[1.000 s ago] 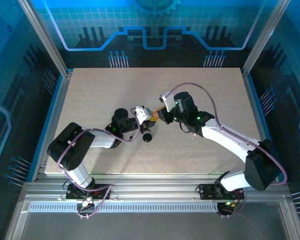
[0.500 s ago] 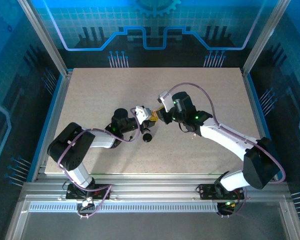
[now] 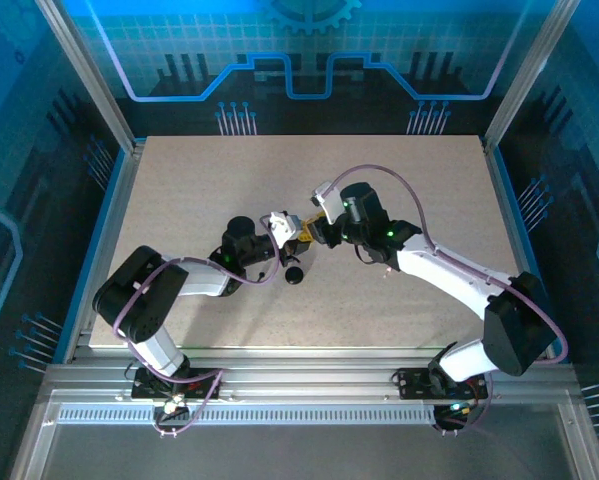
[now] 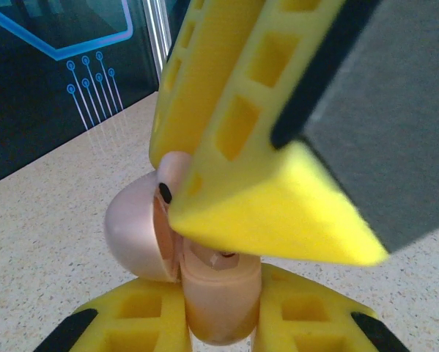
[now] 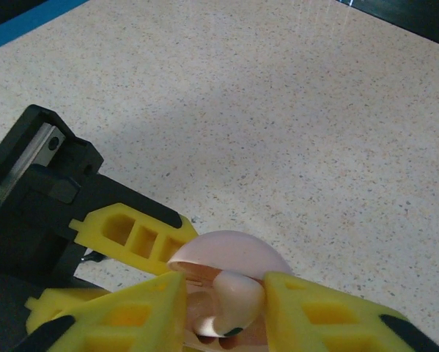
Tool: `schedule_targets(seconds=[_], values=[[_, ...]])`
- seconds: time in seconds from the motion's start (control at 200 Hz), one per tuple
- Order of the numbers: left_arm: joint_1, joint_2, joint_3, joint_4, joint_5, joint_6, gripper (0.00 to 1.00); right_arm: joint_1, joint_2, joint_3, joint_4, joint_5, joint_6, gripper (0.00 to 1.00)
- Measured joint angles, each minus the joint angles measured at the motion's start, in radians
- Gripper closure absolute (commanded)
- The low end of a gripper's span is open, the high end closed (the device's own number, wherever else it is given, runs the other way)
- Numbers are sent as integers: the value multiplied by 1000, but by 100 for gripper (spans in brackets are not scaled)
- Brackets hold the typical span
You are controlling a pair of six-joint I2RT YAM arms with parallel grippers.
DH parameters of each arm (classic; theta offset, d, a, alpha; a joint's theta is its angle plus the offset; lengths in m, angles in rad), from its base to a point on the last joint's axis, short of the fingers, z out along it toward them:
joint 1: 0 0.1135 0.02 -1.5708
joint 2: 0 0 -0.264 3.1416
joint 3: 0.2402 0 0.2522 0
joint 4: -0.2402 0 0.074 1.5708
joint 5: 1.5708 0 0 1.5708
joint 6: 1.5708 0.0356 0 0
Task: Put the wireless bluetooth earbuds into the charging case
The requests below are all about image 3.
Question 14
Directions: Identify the wide aluminium mounting beam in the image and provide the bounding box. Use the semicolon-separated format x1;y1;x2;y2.
46;346;580;406

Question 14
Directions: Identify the blue table edge strip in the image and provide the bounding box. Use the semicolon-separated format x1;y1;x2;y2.
491;144;570;365
52;144;130;364

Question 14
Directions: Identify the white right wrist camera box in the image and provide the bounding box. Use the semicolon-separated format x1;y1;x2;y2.
309;180;341;226

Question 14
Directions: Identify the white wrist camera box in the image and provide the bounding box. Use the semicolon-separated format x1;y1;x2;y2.
260;209;304;247
309;180;341;226

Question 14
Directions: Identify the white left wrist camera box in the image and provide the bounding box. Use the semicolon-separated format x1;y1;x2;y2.
260;209;304;247

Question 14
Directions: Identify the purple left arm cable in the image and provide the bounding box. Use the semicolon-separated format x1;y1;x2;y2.
112;219;281;439

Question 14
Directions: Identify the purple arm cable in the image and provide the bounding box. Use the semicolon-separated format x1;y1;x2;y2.
112;219;281;439
328;164;568;437

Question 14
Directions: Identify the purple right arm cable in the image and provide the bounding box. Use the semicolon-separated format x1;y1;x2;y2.
328;164;568;437

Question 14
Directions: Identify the aluminium side rail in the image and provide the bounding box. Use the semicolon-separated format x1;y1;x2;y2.
63;141;148;364
480;139;555;364

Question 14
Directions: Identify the white slotted cable duct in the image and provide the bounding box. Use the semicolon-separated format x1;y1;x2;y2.
56;403;438;427

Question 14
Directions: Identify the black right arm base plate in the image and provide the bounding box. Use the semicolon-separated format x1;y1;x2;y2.
396;367;490;401

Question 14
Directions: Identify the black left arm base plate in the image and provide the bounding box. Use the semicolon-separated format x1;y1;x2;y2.
131;367;225;401

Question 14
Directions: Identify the aluminium frame post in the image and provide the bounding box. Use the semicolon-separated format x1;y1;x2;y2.
33;0;148;154
480;0;582;154

